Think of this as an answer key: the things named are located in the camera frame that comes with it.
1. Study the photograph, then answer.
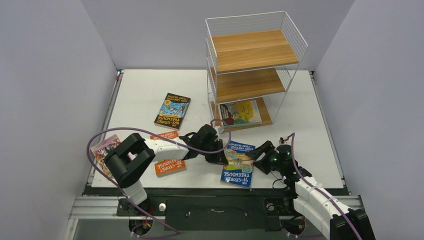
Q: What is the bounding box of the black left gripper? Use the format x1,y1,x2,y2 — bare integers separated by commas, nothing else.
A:
200,138,228,166

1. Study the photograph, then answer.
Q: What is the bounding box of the black 169-storey treehouse book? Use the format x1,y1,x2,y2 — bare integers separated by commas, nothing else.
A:
154,92,191,130

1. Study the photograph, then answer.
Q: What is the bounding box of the white wire wooden shelf rack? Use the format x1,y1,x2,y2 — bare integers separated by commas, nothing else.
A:
205,10,308,132

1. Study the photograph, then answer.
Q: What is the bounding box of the blue 91-storey treehouse book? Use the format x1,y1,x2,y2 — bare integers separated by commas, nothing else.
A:
220,140,256,189

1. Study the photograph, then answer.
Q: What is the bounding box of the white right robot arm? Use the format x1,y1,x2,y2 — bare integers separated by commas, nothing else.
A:
246,141,376,240

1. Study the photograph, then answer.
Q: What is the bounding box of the aluminium frame rail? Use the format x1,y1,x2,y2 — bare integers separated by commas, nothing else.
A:
62,188,372,240

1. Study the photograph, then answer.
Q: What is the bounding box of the pink book at table edge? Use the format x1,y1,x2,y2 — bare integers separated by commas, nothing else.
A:
90,134,121,179

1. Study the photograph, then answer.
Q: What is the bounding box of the yellow Brideshead Revisited book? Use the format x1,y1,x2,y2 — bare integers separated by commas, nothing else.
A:
218,100,262,128

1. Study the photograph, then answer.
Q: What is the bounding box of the orange 78-storey treehouse book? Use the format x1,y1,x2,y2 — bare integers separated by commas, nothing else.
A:
149,130,187,178

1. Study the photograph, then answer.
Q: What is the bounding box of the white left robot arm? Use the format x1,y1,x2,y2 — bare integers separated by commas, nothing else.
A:
104,124,228,215

